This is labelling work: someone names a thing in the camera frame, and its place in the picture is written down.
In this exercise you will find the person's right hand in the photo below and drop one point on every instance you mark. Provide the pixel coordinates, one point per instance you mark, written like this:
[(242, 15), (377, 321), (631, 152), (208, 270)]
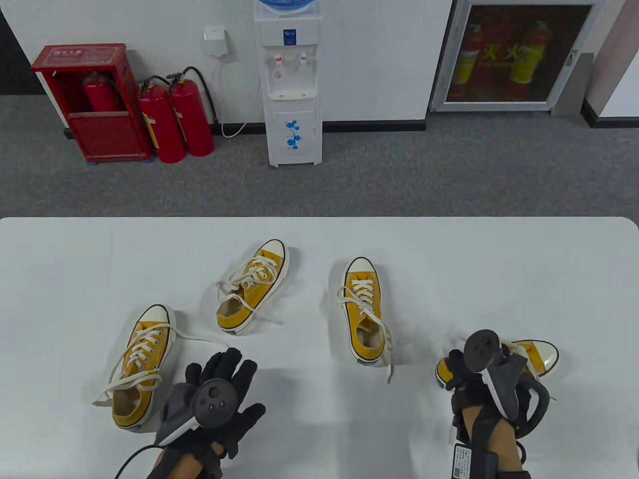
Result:
[(462, 384)]

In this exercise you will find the person's left hand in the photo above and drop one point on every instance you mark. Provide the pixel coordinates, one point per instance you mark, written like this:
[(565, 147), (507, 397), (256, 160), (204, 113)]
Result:
[(229, 364)]

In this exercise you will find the white shoe lace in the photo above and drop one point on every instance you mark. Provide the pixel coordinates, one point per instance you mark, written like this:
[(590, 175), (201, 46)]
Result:
[(254, 273), (363, 287), (145, 344)]

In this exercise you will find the person's right forearm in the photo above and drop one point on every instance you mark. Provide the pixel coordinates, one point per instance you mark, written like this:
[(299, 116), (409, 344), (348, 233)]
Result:
[(504, 444)]

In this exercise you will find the black hand controller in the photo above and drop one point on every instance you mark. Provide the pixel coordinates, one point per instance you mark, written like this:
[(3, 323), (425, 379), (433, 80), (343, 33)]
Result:
[(481, 349), (214, 401)]

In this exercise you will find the white water dispenser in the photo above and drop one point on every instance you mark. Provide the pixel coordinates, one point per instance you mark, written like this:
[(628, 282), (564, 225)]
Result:
[(294, 144)]

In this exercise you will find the red fire extinguisher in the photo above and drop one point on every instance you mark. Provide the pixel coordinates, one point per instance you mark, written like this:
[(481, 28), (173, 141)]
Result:
[(162, 124), (100, 97), (192, 119)]

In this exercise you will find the red extinguisher cabinet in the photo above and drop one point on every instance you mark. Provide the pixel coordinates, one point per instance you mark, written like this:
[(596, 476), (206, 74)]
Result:
[(107, 134)]

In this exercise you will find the glass fire hydrant cabinet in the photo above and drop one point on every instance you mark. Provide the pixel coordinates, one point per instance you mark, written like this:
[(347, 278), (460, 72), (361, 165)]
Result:
[(519, 55)]

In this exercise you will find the blue water bottle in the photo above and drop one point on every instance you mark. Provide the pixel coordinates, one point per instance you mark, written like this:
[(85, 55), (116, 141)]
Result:
[(284, 5)]

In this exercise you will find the black door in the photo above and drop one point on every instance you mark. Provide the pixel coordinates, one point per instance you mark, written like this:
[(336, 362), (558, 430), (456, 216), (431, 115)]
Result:
[(12, 70)]

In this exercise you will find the white wall box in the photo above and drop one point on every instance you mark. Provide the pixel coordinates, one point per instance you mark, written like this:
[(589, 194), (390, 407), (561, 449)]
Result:
[(216, 42)]

